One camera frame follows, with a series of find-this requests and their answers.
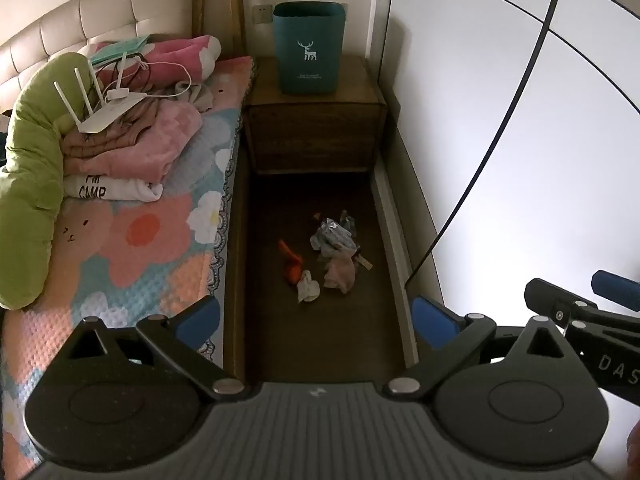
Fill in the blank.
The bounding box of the small brown wrapper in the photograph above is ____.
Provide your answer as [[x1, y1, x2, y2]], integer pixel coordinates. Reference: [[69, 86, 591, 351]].
[[355, 254, 373, 271]]

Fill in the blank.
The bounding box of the pink wrapper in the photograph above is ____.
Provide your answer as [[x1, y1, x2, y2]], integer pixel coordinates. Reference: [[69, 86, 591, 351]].
[[323, 254, 356, 295]]

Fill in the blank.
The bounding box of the white tissue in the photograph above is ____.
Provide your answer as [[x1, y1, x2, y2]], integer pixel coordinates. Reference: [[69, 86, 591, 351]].
[[297, 270, 321, 304]]

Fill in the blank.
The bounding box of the silver snack wrapper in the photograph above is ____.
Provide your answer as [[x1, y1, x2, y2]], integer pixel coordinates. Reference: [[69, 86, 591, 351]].
[[310, 219, 358, 258]]

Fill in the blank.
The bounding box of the teal deer trash bin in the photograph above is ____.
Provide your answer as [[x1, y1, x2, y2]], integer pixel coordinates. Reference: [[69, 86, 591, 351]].
[[272, 1, 346, 96]]

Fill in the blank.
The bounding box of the floral bed cover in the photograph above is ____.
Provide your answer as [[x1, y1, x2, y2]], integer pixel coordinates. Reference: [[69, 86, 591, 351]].
[[1, 58, 254, 479]]

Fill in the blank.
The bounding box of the white printed shirt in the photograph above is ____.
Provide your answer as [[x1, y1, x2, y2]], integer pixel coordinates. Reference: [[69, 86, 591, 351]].
[[63, 174, 164, 203]]

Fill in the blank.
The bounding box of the green long pillow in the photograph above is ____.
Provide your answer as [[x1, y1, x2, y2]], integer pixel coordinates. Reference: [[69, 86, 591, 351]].
[[1, 52, 92, 310]]

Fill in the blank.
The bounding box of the brown folded garment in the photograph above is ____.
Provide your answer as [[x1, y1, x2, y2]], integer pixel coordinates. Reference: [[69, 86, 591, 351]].
[[61, 100, 160, 158]]

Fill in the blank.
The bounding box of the pink folded blanket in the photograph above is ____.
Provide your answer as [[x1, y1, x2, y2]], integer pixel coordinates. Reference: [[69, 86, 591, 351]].
[[64, 100, 203, 184]]

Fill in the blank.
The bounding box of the dark wooden nightstand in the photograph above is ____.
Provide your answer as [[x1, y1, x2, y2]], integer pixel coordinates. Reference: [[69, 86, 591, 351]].
[[245, 55, 387, 174]]

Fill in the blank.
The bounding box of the white wardrobe door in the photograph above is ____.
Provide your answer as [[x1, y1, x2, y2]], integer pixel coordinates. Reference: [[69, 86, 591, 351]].
[[381, 0, 639, 318]]

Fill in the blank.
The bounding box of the white wifi router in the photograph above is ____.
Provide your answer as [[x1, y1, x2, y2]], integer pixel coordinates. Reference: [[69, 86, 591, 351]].
[[53, 60, 149, 134]]

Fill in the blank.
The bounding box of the pink plush toy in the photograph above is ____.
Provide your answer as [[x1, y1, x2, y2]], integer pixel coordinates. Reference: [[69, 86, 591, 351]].
[[96, 35, 221, 91]]

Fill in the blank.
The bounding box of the teal number board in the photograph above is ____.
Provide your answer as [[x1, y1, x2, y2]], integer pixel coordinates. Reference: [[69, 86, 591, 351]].
[[89, 35, 149, 66]]

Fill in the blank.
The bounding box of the beige padded headboard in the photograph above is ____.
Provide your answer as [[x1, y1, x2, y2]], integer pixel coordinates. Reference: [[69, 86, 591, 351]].
[[1, 0, 192, 110]]

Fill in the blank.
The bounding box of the white charging cable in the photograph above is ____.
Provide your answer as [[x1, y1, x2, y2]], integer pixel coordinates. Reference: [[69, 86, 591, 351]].
[[102, 56, 194, 104]]

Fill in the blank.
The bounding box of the beige wall socket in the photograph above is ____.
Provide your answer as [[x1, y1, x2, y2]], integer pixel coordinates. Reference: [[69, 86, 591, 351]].
[[252, 4, 273, 25]]

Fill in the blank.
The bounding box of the brown wooden frame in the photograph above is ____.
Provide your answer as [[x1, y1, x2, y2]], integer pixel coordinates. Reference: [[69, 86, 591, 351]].
[[192, 0, 246, 58]]

